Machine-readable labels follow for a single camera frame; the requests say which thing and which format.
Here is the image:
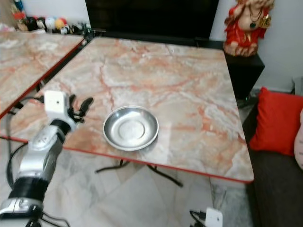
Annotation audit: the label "red and blue toy figure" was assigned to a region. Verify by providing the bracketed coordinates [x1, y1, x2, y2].
[12, 0, 27, 20]

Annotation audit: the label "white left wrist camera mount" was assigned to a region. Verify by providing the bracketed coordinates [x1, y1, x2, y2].
[44, 90, 68, 122]

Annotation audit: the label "red and gold statue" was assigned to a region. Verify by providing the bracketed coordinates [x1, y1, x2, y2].
[223, 0, 275, 57]

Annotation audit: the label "black metal table legs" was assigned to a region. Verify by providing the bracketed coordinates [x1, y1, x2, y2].
[95, 160, 183, 187]

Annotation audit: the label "orange and yellow round toy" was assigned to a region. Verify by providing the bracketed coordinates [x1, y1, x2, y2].
[54, 17, 68, 30]

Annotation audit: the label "white round toy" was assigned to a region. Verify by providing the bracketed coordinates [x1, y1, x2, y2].
[45, 17, 57, 30]

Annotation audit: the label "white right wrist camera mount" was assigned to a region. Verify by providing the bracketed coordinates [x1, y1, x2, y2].
[205, 207, 223, 227]

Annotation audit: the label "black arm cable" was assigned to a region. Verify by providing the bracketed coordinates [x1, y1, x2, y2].
[5, 96, 46, 187]
[189, 210, 206, 226]

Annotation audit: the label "black television screen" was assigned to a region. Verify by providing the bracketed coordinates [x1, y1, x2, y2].
[85, 0, 220, 39]

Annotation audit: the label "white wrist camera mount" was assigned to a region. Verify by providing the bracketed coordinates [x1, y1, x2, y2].
[44, 90, 68, 122]
[205, 207, 223, 227]

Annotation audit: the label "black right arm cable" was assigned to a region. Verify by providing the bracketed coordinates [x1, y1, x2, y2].
[189, 210, 206, 226]

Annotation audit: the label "red cushion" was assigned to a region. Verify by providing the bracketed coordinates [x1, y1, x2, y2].
[250, 87, 303, 157]

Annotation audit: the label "dark brown sofa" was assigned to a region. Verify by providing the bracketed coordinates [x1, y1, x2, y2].
[244, 102, 303, 227]

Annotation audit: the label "round steel plate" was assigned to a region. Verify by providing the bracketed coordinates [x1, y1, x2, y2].
[103, 105, 159, 152]

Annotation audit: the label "black plush toy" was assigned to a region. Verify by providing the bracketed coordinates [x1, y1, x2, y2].
[25, 17, 45, 31]

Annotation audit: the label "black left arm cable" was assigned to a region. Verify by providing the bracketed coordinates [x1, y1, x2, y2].
[5, 96, 46, 187]

